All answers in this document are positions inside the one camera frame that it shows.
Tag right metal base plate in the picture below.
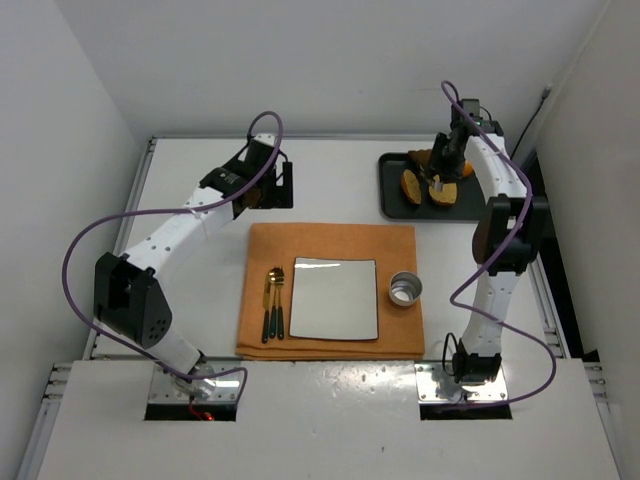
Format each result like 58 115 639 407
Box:
414 361 509 405

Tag black tray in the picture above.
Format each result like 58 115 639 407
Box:
378 153 486 222

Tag metal serving tongs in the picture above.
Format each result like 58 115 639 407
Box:
421 170 444 192

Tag gold fork green handle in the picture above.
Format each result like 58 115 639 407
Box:
275 267 285 340

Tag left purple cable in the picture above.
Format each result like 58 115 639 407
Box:
62 110 285 401

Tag dark brown bread piece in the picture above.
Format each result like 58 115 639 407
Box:
408 149 432 172

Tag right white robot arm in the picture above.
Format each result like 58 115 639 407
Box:
426 99 549 384

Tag bread slice left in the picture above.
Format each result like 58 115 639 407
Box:
401 169 422 205

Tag gold spoon green handle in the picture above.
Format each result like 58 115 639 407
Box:
269 267 277 339

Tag bread slice middle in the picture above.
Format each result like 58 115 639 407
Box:
428 182 458 207

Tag white square plate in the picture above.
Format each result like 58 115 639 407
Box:
289 257 379 341

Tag metal cup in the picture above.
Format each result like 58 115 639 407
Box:
389 271 423 308

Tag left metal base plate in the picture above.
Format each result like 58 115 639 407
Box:
148 361 244 406

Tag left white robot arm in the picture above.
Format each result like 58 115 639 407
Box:
94 134 293 399

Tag orange round bun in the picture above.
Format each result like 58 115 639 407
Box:
462 161 473 178

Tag black wall cable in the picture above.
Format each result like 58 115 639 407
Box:
512 87 551 151

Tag bread slice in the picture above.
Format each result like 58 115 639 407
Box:
401 169 422 205
428 182 458 207

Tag metal base plate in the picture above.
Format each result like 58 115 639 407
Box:
414 361 509 405
148 361 244 406

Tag gold knife green handle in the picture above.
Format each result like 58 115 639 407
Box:
261 272 271 344

